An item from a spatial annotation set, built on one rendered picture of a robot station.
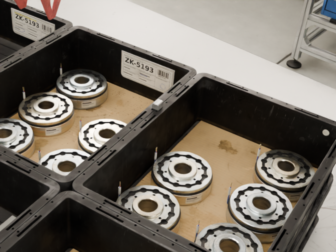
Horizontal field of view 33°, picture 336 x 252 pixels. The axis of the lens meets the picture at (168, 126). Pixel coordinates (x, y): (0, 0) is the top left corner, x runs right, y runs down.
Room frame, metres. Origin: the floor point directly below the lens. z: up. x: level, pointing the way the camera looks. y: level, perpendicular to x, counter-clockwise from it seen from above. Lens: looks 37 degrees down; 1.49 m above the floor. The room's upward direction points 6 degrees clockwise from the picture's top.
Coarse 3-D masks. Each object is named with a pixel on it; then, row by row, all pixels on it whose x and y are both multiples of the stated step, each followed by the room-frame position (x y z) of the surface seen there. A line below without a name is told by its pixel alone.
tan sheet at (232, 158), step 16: (208, 128) 0.88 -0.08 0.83; (192, 144) 0.82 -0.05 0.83; (208, 144) 0.83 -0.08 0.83; (224, 144) 0.83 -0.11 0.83; (240, 144) 0.84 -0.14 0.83; (256, 144) 0.84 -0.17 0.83; (208, 160) 0.78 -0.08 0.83; (224, 160) 0.79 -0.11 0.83; (240, 160) 0.79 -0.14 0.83; (224, 176) 0.74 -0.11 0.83; (240, 176) 0.75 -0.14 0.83; (224, 192) 0.70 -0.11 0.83; (192, 208) 0.66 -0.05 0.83; (208, 208) 0.66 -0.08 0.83; (224, 208) 0.66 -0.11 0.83; (192, 224) 0.62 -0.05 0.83; (208, 224) 0.62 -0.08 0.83; (192, 240) 0.59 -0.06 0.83
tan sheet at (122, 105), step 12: (108, 84) 1.00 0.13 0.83; (108, 96) 0.95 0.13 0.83; (120, 96) 0.96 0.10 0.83; (132, 96) 0.96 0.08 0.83; (96, 108) 0.91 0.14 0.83; (108, 108) 0.91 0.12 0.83; (120, 108) 0.92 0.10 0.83; (132, 108) 0.92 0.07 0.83; (144, 108) 0.92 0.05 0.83; (84, 120) 0.87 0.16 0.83; (120, 120) 0.88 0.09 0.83; (72, 132) 0.82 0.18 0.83; (36, 144) 0.78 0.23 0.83; (48, 144) 0.78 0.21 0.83; (60, 144) 0.79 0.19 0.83; (72, 144) 0.79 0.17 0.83; (36, 156) 0.75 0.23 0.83
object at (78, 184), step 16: (192, 80) 0.89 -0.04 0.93; (224, 80) 0.90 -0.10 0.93; (176, 96) 0.84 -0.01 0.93; (256, 96) 0.86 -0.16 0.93; (160, 112) 0.78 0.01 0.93; (304, 112) 0.82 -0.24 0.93; (144, 128) 0.73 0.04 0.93; (128, 144) 0.69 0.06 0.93; (96, 160) 0.64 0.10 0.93; (80, 176) 0.60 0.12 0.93; (320, 176) 0.65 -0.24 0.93; (80, 192) 0.57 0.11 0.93; (304, 192) 0.61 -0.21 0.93; (112, 208) 0.54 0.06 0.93; (304, 208) 0.58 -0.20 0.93; (144, 224) 0.52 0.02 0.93; (288, 224) 0.54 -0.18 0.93; (176, 240) 0.50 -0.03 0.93; (288, 240) 0.53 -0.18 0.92
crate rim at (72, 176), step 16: (64, 32) 1.02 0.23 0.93; (96, 32) 1.04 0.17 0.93; (32, 48) 0.95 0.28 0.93; (128, 48) 0.99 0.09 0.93; (16, 64) 0.89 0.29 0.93; (176, 64) 0.94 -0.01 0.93; (160, 96) 0.83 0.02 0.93; (144, 112) 0.78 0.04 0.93; (128, 128) 0.72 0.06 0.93; (0, 144) 0.65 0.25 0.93; (112, 144) 0.68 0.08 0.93; (16, 160) 0.62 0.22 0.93; (32, 160) 0.62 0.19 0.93; (48, 176) 0.59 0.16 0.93; (64, 176) 0.60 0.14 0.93
